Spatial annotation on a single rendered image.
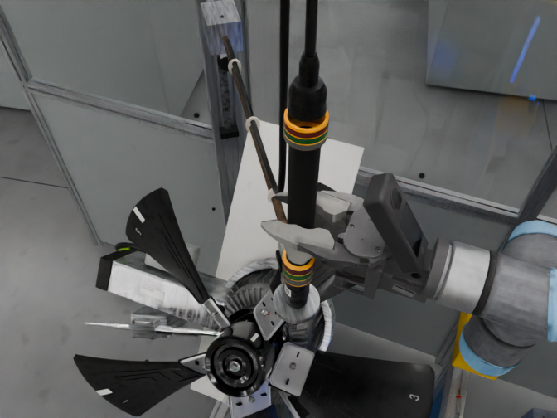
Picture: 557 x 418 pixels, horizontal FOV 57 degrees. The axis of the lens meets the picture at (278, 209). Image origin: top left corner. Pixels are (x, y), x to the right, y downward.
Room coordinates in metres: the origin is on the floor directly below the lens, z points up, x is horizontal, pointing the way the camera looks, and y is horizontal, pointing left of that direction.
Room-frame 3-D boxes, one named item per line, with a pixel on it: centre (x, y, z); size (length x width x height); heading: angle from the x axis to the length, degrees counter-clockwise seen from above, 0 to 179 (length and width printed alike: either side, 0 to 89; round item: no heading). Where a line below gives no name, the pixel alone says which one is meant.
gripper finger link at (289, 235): (0.35, -0.02, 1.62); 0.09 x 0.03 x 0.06; 79
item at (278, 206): (0.68, 0.05, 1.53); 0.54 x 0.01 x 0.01; 14
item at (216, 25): (0.99, 0.12, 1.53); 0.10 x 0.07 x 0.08; 14
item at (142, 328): (0.52, 0.29, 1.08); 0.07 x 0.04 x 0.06; 79
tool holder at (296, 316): (0.39, -0.02, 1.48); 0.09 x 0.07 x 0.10; 14
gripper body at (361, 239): (0.34, -0.13, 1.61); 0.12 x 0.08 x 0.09; 69
